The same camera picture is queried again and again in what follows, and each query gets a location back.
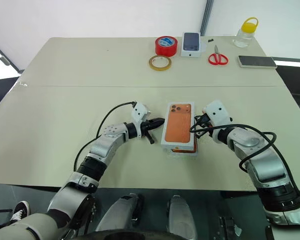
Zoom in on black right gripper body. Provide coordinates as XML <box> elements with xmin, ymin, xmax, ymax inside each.
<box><xmin>193</xmin><ymin>113</ymin><xmax>213</xmax><ymax>138</ymax></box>

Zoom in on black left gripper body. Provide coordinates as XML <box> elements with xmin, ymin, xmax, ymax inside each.
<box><xmin>139</xmin><ymin>119</ymin><xmax>155</xmax><ymax>146</ymax></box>

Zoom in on white phone box lid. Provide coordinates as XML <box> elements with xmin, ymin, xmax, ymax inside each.
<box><xmin>160</xmin><ymin>100</ymin><xmax>196</xmax><ymax>151</ymax></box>

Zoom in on white phone box tray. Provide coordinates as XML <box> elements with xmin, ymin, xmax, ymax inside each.
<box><xmin>164</xmin><ymin>142</ymin><xmax>199</xmax><ymax>158</ymax></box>

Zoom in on black smartphone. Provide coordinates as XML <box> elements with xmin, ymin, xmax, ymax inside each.
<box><xmin>237</xmin><ymin>55</ymin><xmax>278</xmax><ymax>70</ymax></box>

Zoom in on white box blue phone print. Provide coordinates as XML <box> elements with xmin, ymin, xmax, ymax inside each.
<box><xmin>180</xmin><ymin>31</ymin><xmax>208</xmax><ymax>59</ymax></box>

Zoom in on clear yellowish tape roll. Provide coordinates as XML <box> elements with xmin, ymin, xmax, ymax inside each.
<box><xmin>148</xmin><ymin>54</ymin><xmax>172</xmax><ymax>72</ymax></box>

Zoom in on red tape roll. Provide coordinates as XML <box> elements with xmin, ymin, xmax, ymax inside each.
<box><xmin>154</xmin><ymin>35</ymin><xmax>178</xmax><ymax>57</ymax></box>

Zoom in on silver left robot leg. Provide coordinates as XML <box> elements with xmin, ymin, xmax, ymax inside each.
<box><xmin>95</xmin><ymin>192</ymin><xmax>144</xmax><ymax>233</ymax></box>

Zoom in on silver robot leg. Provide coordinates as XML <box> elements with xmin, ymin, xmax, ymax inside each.
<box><xmin>95</xmin><ymin>192</ymin><xmax>144</xmax><ymax>233</ymax></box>
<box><xmin>166</xmin><ymin>194</ymin><xmax>198</xmax><ymax>240</ymax></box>

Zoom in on silver right robot leg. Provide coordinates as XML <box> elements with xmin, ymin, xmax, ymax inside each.
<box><xmin>166</xmin><ymin>194</ymin><xmax>198</xmax><ymax>240</ymax></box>

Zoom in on clear jar yellow lid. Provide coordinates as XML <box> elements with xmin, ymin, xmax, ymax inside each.
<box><xmin>233</xmin><ymin>16</ymin><xmax>259</xmax><ymax>49</ymax></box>

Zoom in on grey metal pole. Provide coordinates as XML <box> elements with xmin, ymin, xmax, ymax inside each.
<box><xmin>199</xmin><ymin>0</ymin><xmax>215</xmax><ymax>37</ymax></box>

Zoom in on black white canvas sneaker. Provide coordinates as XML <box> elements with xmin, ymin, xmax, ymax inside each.
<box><xmin>9</xmin><ymin>200</ymin><xmax>30</xmax><ymax>224</ymax></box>

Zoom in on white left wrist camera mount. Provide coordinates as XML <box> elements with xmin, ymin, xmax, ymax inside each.
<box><xmin>130</xmin><ymin>100</ymin><xmax>151</xmax><ymax>140</ymax></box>

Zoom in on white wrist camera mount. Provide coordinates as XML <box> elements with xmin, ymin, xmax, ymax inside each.
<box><xmin>130</xmin><ymin>100</ymin><xmax>151</xmax><ymax>140</ymax></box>
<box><xmin>202</xmin><ymin>100</ymin><xmax>234</xmax><ymax>141</ymax></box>

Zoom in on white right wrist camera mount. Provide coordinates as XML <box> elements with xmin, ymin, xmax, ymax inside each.
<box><xmin>202</xmin><ymin>100</ymin><xmax>234</xmax><ymax>141</ymax></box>

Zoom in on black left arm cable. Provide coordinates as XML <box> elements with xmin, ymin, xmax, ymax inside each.
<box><xmin>73</xmin><ymin>100</ymin><xmax>137</xmax><ymax>174</ymax></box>

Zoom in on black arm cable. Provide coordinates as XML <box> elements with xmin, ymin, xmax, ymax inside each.
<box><xmin>73</xmin><ymin>100</ymin><xmax>137</xmax><ymax>174</ymax></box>
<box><xmin>189</xmin><ymin>114</ymin><xmax>300</xmax><ymax>199</ymax></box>

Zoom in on red handled scissors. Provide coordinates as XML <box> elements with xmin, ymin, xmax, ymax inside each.
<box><xmin>208</xmin><ymin>44</ymin><xmax>229</xmax><ymax>67</ymax></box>

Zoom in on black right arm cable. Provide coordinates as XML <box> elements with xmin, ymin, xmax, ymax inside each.
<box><xmin>189</xmin><ymin>114</ymin><xmax>300</xmax><ymax>199</ymax></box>

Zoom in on grey window frame bar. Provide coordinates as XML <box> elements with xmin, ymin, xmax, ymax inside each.
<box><xmin>0</xmin><ymin>38</ymin><xmax>24</xmax><ymax>75</ymax></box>

